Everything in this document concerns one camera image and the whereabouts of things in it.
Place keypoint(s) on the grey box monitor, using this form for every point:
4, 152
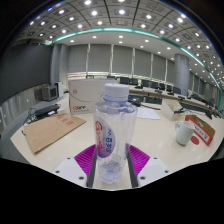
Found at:
49, 92

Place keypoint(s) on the clear plastic water bottle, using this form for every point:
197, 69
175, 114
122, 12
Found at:
115, 133

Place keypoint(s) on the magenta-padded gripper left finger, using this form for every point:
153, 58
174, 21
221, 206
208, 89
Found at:
85, 160

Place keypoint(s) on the row of black office chairs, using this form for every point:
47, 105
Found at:
125, 80

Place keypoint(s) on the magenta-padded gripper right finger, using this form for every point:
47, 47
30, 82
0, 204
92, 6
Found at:
140, 160

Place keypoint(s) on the white ceramic mug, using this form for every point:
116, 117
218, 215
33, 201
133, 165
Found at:
184, 133

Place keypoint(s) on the large white cardboard box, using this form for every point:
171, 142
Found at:
83, 96

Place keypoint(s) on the brown cardboard box red flap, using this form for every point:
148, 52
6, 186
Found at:
201, 130

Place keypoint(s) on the group of round ceiling lights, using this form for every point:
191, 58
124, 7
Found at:
94, 13

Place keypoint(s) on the black desk microphone base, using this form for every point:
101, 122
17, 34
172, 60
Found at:
209, 115

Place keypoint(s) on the flat black device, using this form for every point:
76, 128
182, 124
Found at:
46, 110

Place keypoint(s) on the black desk bag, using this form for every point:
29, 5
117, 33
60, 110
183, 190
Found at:
135, 101

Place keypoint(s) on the flat round red coaster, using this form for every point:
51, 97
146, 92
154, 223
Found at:
195, 140

